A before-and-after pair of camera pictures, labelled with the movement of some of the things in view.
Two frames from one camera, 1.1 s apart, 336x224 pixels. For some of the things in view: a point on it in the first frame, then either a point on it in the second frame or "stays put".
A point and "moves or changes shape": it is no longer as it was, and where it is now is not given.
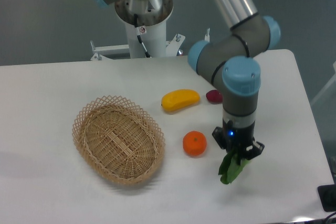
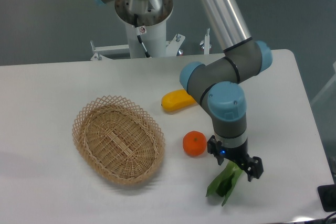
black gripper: (230, 137) → (240, 153)
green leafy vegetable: (230, 167) moves or changes shape
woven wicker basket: (118, 140) stays put
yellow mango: (176, 100) stays put
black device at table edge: (327, 193) stays put
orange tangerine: (195, 143) stays put
